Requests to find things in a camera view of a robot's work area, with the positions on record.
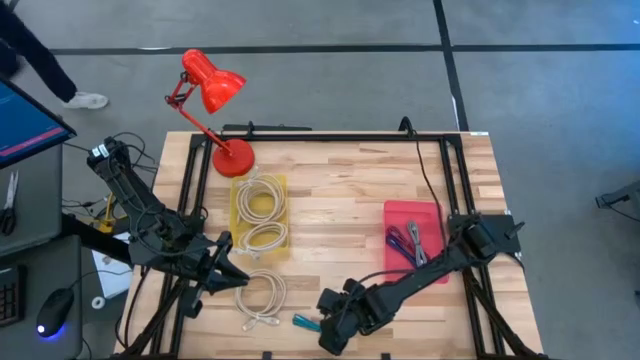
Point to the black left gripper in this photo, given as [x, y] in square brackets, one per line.
[207, 270]

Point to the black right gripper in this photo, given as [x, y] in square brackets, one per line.
[350, 315]

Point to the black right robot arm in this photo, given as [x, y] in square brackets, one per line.
[430, 270]

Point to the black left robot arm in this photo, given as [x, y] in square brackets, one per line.
[130, 195]

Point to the yellow translucent plastic tray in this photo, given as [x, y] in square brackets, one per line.
[262, 235]

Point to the red translucent plastic tray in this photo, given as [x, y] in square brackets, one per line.
[400, 212]

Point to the white paper sheet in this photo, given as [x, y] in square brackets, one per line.
[112, 280]

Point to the black computer mouse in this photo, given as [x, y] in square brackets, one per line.
[54, 312]

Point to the red desk lamp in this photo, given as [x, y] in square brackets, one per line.
[217, 85]

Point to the grey side desk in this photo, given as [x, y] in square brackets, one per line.
[35, 210]

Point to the black keyboard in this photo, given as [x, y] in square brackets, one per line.
[9, 297]

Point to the scissors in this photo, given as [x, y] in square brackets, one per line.
[9, 200]

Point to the computer monitor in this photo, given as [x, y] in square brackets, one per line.
[25, 125]

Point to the person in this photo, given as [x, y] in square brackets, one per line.
[40, 65]

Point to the black stand foot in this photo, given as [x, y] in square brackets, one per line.
[615, 199]

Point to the black rail mount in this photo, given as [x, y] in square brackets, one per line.
[280, 127]

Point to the black aluminium table frame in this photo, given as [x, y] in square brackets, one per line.
[325, 137]

